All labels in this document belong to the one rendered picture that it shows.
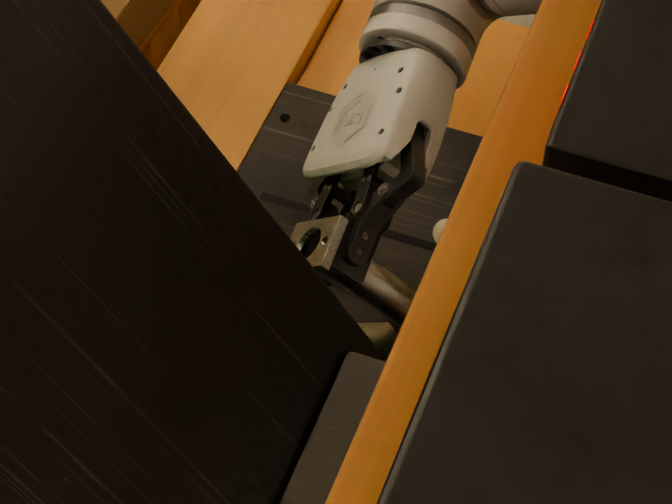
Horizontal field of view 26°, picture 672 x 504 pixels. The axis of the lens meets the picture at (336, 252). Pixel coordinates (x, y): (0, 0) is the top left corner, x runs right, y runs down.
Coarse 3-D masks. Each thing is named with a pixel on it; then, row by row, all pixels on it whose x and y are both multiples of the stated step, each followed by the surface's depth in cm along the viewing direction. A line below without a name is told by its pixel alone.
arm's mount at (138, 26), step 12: (108, 0) 160; (120, 0) 161; (132, 0) 161; (144, 0) 164; (156, 0) 167; (168, 0) 170; (120, 12) 159; (132, 12) 162; (144, 12) 165; (156, 12) 168; (120, 24) 160; (132, 24) 163; (144, 24) 166; (156, 24) 169; (132, 36) 164; (144, 36) 167
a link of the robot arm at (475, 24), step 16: (384, 0) 107; (400, 0) 106; (416, 0) 105; (432, 0) 105; (448, 0) 105; (464, 0) 106; (480, 0) 106; (448, 16) 105; (464, 16) 106; (480, 16) 107; (496, 16) 108; (480, 32) 108
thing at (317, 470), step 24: (360, 360) 94; (336, 384) 93; (360, 384) 93; (336, 408) 92; (360, 408) 92; (312, 432) 91; (336, 432) 91; (312, 456) 90; (336, 456) 90; (312, 480) 89
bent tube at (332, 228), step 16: (304, 224) 103; (320, 224) 101; (336, 224) 99; (304, 240) 102; (320, 240) 100; (336, 240) 99; (304, 256) 102; (320, 256) 99; (320, 272) 101; (336, 272) 101; (368, 272) 102; (384, 272) 103; (352, 288) 102; (368, 288) 102; (384, 288) 103; (400, 288) 104; (368, 304) 104; (384, 304) 103; (400, 304) 104; (400, 320) 105; (368, 336) 114; (384, 336) 112; (384, 352) 113
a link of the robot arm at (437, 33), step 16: (384, 16) 106; (400, 16) 105; (416, 16) 105; (432, 16) 105; (368, 32) 106; (384, 32) 105; (400, 32) 105; (416, 32) 104; (432, 32) 104; (448, 32) 105; (464, 32) 106; (432, 48) 105; (448, 48) 105; (464, 48) 106; (448, 64) 106; (464, 64) 106; (464, 80) 108
